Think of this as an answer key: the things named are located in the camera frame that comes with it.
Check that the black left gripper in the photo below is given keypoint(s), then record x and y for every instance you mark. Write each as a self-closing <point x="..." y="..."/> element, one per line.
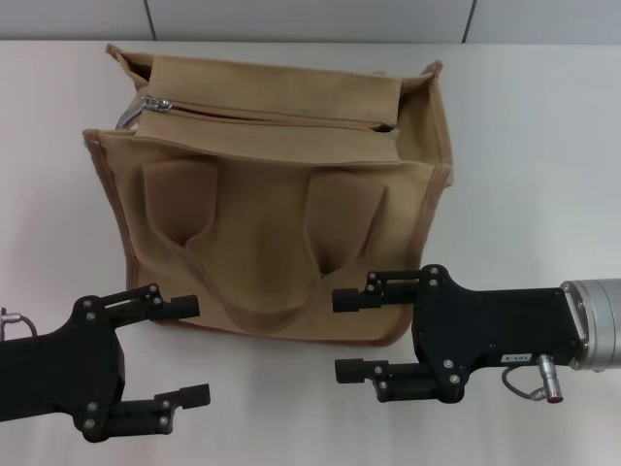
<point x="63" y="369"/>

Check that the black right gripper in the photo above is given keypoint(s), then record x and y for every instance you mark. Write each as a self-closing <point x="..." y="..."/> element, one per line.
<point x="485" y="325"/>

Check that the khaki canvas food bag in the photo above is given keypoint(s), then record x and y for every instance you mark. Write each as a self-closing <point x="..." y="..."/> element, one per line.
<point x="262" y="218"/>

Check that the silver metal zipper pull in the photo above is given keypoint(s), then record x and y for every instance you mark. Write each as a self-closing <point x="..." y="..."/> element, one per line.
<point x="155" y="103"/>

